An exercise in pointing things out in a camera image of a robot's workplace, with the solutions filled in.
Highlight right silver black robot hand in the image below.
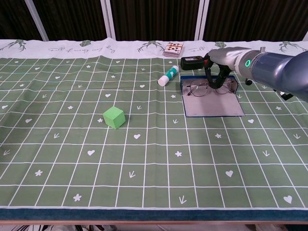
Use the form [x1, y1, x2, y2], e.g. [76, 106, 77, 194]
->
[203, 47, 241, 90]

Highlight thin-framed eyeglasses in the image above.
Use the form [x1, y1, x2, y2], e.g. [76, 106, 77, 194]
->
[186, 78, 238, 98]

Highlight grey glasses case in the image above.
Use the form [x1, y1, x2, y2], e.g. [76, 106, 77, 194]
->
[180, 75, 246, 118]

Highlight black ink bottle red cap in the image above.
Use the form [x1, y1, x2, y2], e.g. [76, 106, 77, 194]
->
[180, 56, 209, 71]

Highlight playing card deck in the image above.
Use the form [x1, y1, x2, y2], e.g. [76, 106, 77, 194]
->
[162, 41, 185, 58]

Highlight white green glue stick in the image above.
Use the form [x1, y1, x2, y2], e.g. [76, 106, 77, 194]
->
[157, 65, 180, 87]

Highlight green cube block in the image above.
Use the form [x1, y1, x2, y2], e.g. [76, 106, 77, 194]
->
[103, 106, 126, 130]

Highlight green checked tablecloth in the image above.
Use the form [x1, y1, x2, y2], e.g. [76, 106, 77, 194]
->
[0, 38, 308, 221]

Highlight white partition post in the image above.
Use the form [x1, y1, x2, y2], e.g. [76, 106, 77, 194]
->
[25, 0, 50, 41]
[100, 0, 116, 40]
[193, 0, 209, 41]

